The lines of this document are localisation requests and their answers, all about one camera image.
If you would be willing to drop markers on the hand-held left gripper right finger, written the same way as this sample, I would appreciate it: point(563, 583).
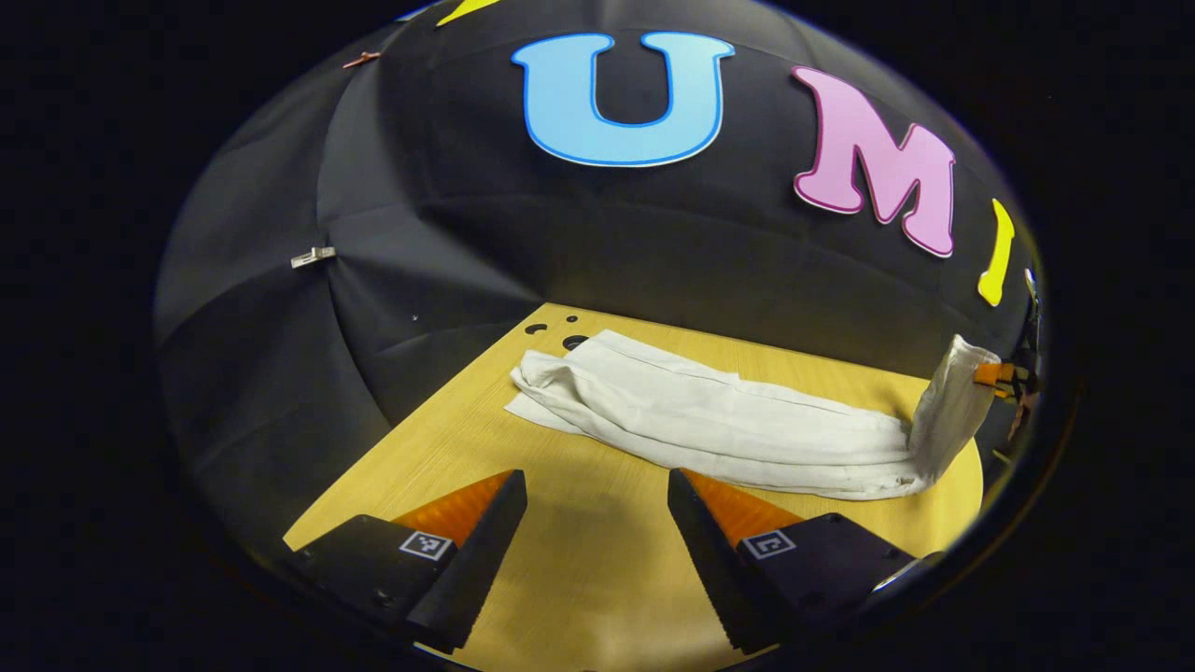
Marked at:
point(709, 555)

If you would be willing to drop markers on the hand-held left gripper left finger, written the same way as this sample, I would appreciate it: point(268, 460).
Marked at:
point(481, 560)

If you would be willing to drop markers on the white jeans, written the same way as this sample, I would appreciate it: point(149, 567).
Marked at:
point(709, 420)

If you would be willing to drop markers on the black backdrop cloth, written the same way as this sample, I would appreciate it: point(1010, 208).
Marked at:
point(467, 243)

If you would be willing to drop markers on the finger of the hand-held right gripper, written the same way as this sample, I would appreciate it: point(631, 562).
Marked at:
point(991, 373)

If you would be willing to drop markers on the silver metal clip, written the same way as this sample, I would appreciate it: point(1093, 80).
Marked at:
point(313, 256)

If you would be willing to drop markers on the copper metal clip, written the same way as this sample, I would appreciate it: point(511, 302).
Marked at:
point(361, 59)

